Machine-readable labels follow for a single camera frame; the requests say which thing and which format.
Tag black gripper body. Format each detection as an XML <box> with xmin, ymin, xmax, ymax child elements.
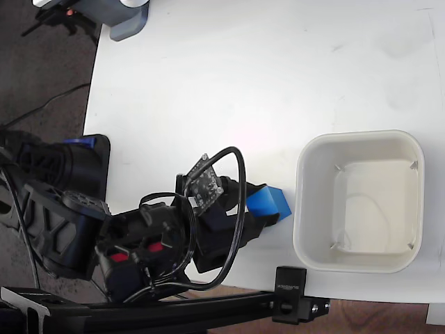
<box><xmin>173</xmin><ymin>173</ymin><xmax>264</xmax><ymax>276</ymax></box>

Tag blue cube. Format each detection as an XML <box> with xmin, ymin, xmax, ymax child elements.
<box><xmin>245</xmin><ymin>186</ymin><xmax>292</xmax><ymax>222</ymax></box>

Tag black six-joint robot arm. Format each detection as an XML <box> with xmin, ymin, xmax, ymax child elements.
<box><xmin>0</xmin><ymin>128</ymin><xmax>197</xmax><ymax>304</ymax></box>

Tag white square plastic bin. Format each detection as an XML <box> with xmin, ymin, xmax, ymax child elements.
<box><xmin>292</xmin><ymin>129</ymin><xmax>426</xmax><ymax>274</ymax></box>

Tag black table clamp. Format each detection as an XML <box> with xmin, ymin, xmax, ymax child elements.
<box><xmin>271</xmin><ymin>267</ymin><xmax>330</xmax><ymax>325</ymax></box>

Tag blue base clamp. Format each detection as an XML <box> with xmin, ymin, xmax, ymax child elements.
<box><xmin>62</xmin><ymin>137</ymin><xmax>97</xmax><ymax>150</ymax></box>

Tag white table leg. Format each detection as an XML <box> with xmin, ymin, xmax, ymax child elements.
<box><xmin>425</xmin><ymin>302</ymin><xmax>445</xmax><ymax>326</ymax></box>

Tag blue-gray device base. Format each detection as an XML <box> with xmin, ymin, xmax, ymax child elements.
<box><xmin>74</xmin><ymin>0</ymin><xmax>151</xmax><ymax>42</ymax></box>

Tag black stand with orange button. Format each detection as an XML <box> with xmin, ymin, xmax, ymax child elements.
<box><xmin>20</xmin><ymin>6</ymin><xmax>102</xmax><ymax>45</ymax></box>

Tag thick black looped cable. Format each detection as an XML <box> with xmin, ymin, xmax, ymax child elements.
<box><xmin>138</xmin><ymin>146</ymin><xmax>249</xmax><ymax>292</ymax></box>

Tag small wrist camera board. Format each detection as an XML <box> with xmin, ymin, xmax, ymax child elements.
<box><xmin>183</xmin><ymin>152</ymin><xmax>225</xmax><ymax>213</ymax></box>

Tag black aluminium rail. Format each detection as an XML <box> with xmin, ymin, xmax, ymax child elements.
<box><xmin>0</xmin><ymin>285</ymin><xmax>279</xmax><ymax>334</ymax></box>

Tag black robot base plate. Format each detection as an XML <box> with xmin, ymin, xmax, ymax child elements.
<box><xmin>62</xmin><ymin>134</ymin><xmax>112</xmax><ymax>212</ymax></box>

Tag thin black floor cable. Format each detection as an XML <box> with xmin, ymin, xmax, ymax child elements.
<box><xmin>0</xmin><ymin>82</ymin><xmax>90</xmax><ymax>128</ymax></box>

